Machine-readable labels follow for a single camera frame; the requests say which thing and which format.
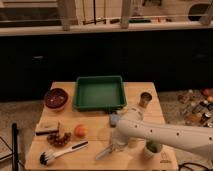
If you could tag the dark red bowl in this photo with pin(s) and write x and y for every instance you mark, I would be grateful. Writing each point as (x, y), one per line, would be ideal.
(55, 99)

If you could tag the black metal stand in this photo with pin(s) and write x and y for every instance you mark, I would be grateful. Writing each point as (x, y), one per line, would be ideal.
(13, 148)

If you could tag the white dish brush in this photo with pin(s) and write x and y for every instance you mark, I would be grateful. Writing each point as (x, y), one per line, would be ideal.
(48, 157)

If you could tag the group of spice bottles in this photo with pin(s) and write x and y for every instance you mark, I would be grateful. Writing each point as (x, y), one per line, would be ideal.
(197, 112)

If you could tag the blue sponge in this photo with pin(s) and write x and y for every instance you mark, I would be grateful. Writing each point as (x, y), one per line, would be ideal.
(113, 119)

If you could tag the orange fruit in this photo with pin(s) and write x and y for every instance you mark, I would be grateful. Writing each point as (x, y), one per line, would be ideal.
(80, 131)

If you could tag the white mug green inside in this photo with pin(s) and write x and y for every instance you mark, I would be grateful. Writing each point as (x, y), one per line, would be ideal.
(151, 148)

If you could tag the blue-grey towel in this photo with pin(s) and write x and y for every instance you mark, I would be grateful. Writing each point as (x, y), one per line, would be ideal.
(104, 152)

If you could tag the metal cup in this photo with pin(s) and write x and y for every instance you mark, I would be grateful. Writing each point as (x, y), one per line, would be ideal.
(145, 99)

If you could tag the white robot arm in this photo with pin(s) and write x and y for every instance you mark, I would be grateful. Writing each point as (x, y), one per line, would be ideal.
(197, 140)

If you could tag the black-handled scrub block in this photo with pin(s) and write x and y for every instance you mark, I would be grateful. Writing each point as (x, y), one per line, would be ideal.
(45, 128)

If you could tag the green plastic tray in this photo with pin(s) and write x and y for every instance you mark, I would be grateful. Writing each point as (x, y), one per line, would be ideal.
(99, 93)

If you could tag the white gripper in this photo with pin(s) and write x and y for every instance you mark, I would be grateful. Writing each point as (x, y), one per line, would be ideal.
(119, 141)

